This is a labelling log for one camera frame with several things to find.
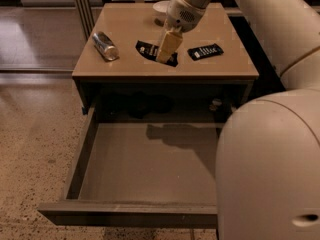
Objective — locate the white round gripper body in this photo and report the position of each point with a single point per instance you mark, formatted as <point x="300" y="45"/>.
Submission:
<point x="182" y="16"/>

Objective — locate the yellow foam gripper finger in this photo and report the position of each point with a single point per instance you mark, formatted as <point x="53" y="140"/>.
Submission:
<point x="169" y="43"/>

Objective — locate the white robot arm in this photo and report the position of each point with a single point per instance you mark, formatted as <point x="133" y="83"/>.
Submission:
<point x="268" y="154"/>

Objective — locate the black snack bar on counter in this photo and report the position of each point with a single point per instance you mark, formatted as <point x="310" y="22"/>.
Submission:
<point x="203" y="52"/>

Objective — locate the brown cabinet with counter top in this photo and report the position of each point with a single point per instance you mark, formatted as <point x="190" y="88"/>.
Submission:
<point x="126" y="23"/>

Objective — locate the white ceramic bowl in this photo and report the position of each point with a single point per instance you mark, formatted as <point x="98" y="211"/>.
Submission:
<point x="161" y="6"/>

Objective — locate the silver metal can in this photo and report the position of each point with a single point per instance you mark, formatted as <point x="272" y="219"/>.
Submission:
<point x="105" y="46"/>

